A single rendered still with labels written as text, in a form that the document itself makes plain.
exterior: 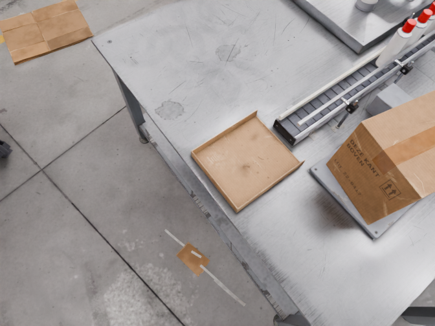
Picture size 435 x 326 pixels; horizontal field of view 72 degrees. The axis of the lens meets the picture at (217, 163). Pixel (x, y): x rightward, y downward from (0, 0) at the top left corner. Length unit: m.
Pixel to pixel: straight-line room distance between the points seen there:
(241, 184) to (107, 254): 1.08
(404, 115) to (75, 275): 1.71
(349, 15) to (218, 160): 0.92
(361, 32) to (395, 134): 0.72
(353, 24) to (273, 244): 1.03
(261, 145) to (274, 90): 0.26
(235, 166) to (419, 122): 0.55
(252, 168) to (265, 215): 0.17
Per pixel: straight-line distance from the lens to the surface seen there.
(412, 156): 0.91
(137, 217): 1.90
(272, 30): 1.51
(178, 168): 1.73
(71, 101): 2.44
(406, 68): 1.34
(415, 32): 1.42
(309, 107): 1.19
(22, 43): 2.96
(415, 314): 1.95
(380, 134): 0.90
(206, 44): 1.40
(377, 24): 1.62
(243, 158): 1.07
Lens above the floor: 1.79
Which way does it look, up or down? 64 degrees down
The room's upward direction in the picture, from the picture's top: 4 degrees clockwise
